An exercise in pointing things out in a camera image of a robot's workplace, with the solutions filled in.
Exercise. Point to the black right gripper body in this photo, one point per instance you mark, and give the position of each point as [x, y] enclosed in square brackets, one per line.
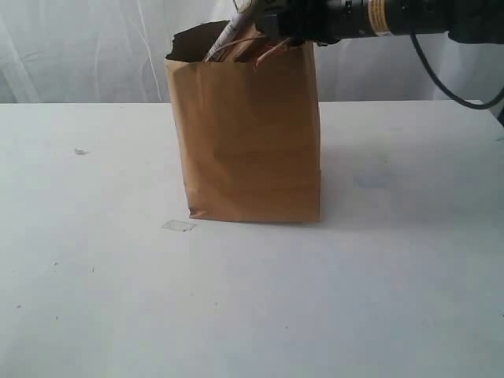
[314, 21]

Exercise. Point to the spaghetti packet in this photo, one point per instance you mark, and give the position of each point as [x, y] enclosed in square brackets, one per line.
[238, 35]

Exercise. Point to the black covered right arm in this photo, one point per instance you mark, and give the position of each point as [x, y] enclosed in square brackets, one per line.
[465, 21]

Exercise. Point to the brown paper bag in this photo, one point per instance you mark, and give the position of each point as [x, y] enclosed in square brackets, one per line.
[249, 135]

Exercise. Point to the clear tape patch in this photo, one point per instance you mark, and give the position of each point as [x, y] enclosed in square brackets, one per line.
[178, 226]

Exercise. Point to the small white paper scrap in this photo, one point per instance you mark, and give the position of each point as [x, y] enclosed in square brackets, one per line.
[80, 152]

